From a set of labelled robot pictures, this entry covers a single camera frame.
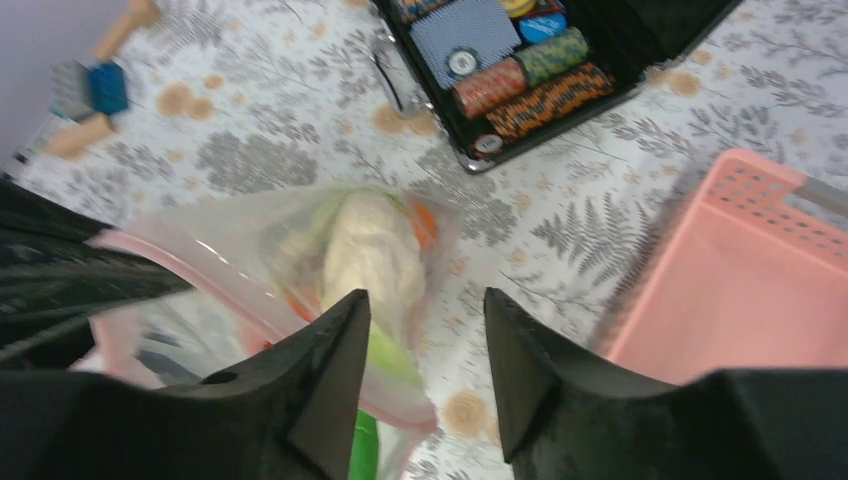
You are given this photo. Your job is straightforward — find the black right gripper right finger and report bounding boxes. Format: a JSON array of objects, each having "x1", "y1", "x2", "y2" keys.
[{"x1": 484, "y1": 288, "x2": 847, "y2": 479}]

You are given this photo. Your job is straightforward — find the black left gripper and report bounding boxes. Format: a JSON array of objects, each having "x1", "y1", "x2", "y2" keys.
[{"x1": 1, "y1": 180, "x2": 189, "y2": 370}]

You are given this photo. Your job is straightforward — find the pink plastic basket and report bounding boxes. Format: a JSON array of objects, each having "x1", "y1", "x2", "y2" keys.
[{"x1": 596, "y1": 149, "x2": 847, "y2": 384}]

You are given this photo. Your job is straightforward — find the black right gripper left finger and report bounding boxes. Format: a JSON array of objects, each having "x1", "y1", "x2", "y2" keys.
[{"x1": 1, "y1": 290, "x2": 370, "y2": 479}]

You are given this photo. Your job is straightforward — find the black poker chip case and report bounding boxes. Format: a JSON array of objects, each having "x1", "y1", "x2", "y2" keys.
[{"x1": 370, "y1": 1, "x2": 735, "y2": 173}]

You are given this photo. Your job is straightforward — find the clear pink zip top bag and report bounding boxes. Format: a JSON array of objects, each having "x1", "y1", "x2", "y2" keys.
[{"x1": 90, "y1": 185, "x2": 462, "y2": 479}]

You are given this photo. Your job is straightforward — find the green toy leaf vegetable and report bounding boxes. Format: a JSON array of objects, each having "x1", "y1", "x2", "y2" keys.
[{"x1": 348, "y1": 323, "x2": 437, "y2": 479}]

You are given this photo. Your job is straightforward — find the white toy dumpling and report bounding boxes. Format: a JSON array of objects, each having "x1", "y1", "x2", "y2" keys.
[{"x1": 278, "y1": 190, "x2": 429, "y2": 333}]

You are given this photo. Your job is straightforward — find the blue toy block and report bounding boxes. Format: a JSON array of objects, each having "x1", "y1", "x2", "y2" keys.
[{"x1": 88, "y1": 61, "x2": 129, "y2": 115}]

